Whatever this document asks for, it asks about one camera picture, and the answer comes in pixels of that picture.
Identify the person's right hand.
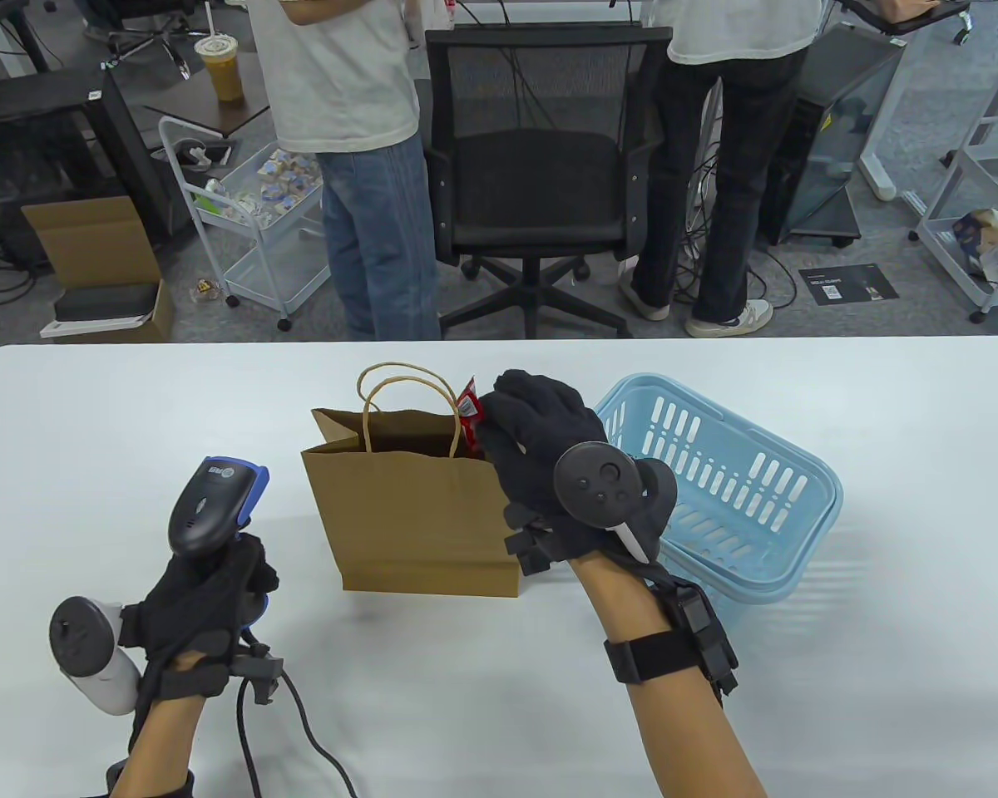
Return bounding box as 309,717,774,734
476,370,679,574

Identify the person's left hand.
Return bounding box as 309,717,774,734
119,532,279,707

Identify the red instant coffee powder package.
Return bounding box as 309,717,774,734
453,376,487,458

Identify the brown paper bag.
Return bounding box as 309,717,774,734
301,362,526,598

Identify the person's right forearm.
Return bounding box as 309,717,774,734
570,553,770,798

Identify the person's left forearm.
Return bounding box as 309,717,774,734
121,694,209,798

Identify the black and white right controller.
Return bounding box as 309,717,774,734
553,445,679,566

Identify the black and white controller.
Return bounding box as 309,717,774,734
48,596,144,716
553,445,679,566

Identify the black and white left controller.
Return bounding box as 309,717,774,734
48,596,144,716

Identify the black mesh office chair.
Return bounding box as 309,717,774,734
424,25,673,340

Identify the light blue plastic basket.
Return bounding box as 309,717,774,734
592,373,843,604

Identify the white rolling cart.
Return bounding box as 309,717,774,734
158,115,333,332

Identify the black leaflet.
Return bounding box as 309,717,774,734
798,264,900,308

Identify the pile of snack packets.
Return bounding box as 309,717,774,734
254,145,324,213

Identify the open cardboard box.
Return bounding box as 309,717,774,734
22,196,175,343

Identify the black computer tower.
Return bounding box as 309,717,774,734
765,23,907,248

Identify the dark side table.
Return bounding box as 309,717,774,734
143,54,275,140

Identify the plastic drink cup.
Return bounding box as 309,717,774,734
194,33,245,103

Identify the heap of colourful bags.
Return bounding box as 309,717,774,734
952,208,998,321

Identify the grey office chair base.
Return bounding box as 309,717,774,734
83,0,209,80

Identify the black cable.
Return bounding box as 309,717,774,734
237,669,358,798

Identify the tangle of black cables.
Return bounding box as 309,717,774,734
674,150,799,313

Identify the white wire cart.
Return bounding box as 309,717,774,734
908,108,998,325

